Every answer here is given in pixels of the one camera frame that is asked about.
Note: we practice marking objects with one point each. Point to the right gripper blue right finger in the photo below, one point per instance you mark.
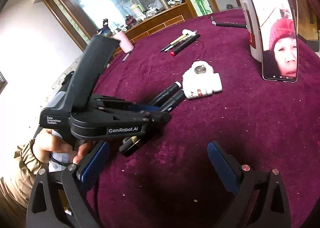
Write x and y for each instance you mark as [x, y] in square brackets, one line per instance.
[226, 166]

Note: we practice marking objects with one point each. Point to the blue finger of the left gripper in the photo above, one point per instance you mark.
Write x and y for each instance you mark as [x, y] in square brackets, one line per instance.
[141, 117]
[126, 106]

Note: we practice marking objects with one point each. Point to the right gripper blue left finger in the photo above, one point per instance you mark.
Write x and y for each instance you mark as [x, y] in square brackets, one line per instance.
[91, 165]

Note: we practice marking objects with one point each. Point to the black gold lipstick tube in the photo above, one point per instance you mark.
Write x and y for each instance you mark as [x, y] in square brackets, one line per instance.
[132, 144]

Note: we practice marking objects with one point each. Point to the white pill bottle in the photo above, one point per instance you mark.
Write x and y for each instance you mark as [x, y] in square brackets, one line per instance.
[201, 85]

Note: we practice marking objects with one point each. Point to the person left forearm tan sleeve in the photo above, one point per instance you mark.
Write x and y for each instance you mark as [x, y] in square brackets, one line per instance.
[16, 186]

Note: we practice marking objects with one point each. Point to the person left hand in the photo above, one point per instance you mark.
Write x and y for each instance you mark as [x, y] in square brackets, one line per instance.
[45, 143]

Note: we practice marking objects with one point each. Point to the black marker white cap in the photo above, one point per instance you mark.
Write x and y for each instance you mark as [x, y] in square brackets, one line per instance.
[166, 94]

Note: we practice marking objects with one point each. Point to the white powder puff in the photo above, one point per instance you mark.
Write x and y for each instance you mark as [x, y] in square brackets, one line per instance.
[202, 67]

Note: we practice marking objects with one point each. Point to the pink thermos bottle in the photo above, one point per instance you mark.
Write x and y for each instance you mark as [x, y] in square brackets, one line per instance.
[125, 44]

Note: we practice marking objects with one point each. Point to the yellow black pen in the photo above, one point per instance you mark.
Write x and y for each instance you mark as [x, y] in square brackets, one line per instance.
[173, 42]

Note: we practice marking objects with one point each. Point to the long black pen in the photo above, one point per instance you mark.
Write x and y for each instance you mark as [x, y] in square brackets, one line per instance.
[227, 25]

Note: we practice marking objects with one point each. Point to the white jug red cap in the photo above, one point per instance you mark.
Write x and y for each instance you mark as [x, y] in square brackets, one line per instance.
[252, 27]

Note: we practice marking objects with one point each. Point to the smartphone with lit screen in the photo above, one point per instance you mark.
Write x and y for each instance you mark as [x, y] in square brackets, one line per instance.
[278, 40]

